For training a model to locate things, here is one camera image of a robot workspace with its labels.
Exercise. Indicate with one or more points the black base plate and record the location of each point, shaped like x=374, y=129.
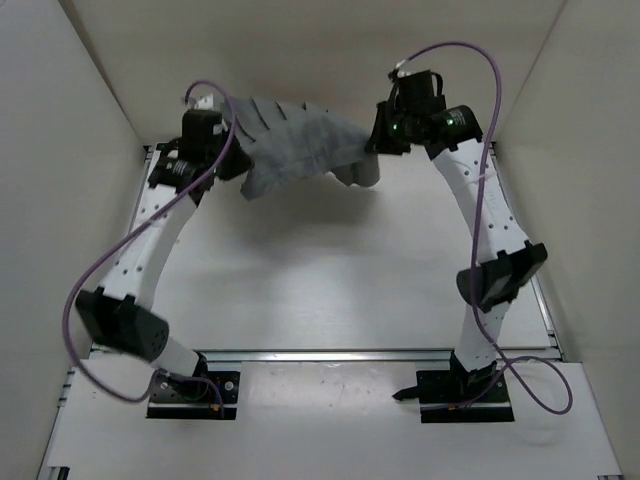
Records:
x=458, y=396
x=215, y=400

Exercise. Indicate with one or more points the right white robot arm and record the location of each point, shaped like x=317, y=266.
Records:
x=503, y=258

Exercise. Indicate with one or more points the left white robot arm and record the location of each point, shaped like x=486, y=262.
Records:
x=118, y=313

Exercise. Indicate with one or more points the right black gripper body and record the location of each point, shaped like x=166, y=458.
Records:
x=397, y=140

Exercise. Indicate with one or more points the grey pleated skirt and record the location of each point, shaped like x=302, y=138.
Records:
x=289, y=142

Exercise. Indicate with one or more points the aluminium front rail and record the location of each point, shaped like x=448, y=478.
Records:
x=326, y=355

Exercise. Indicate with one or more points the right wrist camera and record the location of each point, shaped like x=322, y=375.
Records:
x=419, y=93

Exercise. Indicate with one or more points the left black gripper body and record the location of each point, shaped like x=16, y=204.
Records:
x=236, y=160

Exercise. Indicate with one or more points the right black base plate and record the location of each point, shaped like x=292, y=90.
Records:
x=458, y=396

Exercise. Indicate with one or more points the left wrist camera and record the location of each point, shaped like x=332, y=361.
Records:
x=201, y=131

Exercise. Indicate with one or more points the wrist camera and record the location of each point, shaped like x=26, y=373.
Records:
x=419, y=93
x=201, y=131

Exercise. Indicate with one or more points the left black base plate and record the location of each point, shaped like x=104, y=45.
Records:
x=215, y=400

